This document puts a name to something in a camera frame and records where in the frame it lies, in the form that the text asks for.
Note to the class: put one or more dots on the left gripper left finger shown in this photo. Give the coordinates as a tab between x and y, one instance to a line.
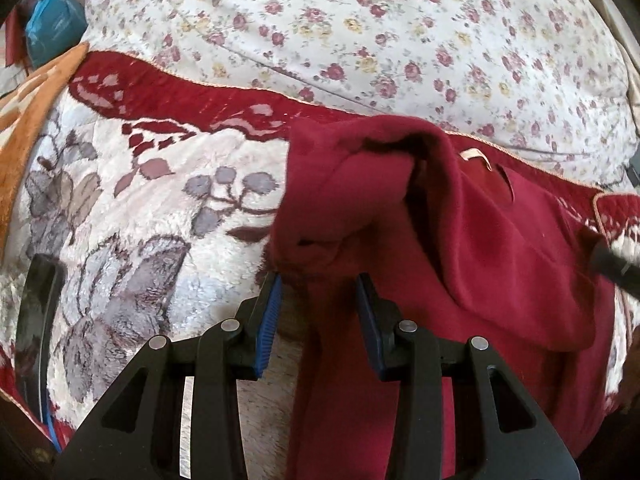
133	432

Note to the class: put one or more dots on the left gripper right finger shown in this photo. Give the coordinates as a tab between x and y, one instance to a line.
500	432

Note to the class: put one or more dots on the dark red small garment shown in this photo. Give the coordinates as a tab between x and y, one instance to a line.
464	247

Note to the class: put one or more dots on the white floral quilt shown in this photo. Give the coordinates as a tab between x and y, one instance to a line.
554	81

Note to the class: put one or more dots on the red white floral plush blanket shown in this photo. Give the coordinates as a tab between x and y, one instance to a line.
146	208

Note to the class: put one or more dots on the blue plastic bag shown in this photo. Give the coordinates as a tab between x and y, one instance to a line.
54	27

